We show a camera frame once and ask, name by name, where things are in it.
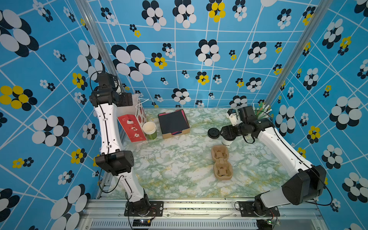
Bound red white paper gift bag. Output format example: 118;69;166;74
117;94;147;142

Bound black plastic cup lids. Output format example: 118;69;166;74
208;127;220;139

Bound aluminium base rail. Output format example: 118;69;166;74
78;198;328;230

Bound white paper coffee cup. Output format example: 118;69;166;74
221;139;233;147

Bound right aluminium corner post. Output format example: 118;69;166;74
265;0;333;105

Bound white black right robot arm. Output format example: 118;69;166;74
220;106;327;216

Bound white green paper cup stack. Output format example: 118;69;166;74
142;122;157;140

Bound brown pulp cup carrier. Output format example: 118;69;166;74
211;145;233;181

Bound left aluminium corner post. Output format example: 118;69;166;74
75;0;126;92

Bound green white wrapped straws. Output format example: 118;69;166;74
253;102;272;119

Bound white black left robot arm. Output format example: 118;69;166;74
90;71;150;216

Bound aluminium corner post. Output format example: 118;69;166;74
75;0;126;92
265;0;333;105

